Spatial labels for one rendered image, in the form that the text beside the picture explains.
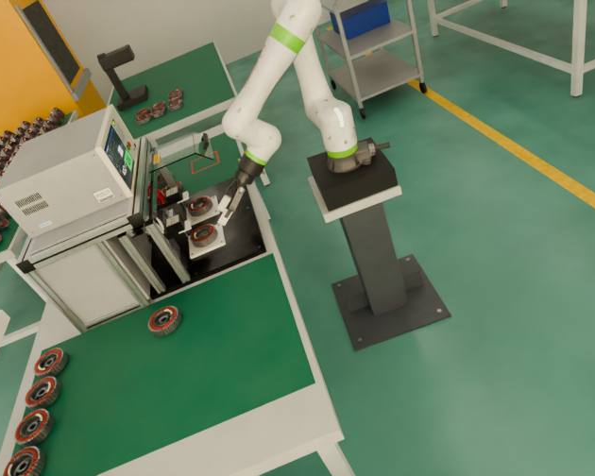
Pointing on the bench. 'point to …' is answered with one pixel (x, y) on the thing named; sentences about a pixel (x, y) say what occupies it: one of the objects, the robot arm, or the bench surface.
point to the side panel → (89, 287)
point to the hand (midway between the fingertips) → (221, 214)
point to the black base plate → (245, 220)
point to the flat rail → (153, 196)
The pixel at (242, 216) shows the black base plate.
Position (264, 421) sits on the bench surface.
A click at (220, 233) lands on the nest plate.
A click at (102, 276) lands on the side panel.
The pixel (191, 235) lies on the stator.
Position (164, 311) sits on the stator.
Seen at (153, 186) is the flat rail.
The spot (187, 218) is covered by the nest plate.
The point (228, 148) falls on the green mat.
